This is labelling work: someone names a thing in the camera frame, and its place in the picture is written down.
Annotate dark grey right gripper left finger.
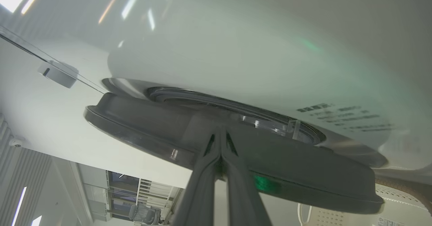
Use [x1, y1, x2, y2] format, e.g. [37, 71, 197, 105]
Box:
[171, 127, 222, 226]

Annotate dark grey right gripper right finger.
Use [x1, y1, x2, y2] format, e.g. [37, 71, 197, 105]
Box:
[222, 128, 272, 226]

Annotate dark round washing machine door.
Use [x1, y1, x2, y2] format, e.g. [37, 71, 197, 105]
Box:
[84, 87, 385, 215]

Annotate white front-load washing machine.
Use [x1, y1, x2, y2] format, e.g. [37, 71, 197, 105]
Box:
[0, 0, 432, 184]

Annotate cream laundry basket brown rim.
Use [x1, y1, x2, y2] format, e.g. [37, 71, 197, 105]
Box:
[297, 175, 432, 226]

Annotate grey office chair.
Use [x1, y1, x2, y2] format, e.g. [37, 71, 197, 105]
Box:
[128, 202, 161, 226]

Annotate round white ceiling detector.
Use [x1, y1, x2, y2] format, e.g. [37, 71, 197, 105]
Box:
[37, 61, 79, 89]

